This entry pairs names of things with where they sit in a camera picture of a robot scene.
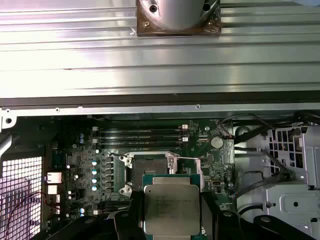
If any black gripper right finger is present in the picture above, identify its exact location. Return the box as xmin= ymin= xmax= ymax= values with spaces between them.
xmin=199 ymin=191 xmax=320 ymax=240

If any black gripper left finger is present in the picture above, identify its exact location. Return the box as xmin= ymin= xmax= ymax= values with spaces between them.
xmin=48 ymin=190 xmax=148 ymax=240

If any silver CPU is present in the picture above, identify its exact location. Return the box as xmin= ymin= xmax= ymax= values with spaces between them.
xmin=141 ymin=173 xmax=201 ymax=240

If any metal socket cover frame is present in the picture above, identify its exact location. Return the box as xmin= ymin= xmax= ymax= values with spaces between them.
xmin=178 ymin=156 xmax=202 ymax=177

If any CPU socket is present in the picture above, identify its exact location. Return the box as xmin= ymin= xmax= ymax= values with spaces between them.
xmin=119 ymin=151 xmax=181 ymax=198

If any black RAM slot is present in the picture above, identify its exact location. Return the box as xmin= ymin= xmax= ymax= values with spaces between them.
xmin=98 ymin=145 xmax=182 ymax=152
xmin=98 ymin=133 xmax=182 ymax=140
xmin=92 ymin=126 xmax=189 ymax=134
xmin=92 ymin=138 xmax=189 ymax=146

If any green motherboard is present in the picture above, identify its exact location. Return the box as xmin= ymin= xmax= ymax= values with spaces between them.
xmin=51 ymin=119 xmax=236 ymax=226

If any round coin battery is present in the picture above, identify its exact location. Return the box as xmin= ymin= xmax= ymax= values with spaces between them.
xmin=210 ymin=135 xmax=224 ymax=150

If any silver metal drive cage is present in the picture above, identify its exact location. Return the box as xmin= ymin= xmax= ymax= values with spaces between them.
xmin=234 ymin=124 xmax=320 ymax=240

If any black and silver PC case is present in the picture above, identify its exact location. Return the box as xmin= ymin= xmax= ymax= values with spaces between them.
xmin=0 ymin=96 xmax=320 ymax=240

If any brown square base plate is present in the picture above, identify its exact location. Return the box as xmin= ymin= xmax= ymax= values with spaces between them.
xmin=136 ymin=0 xmax=223 ymax=38

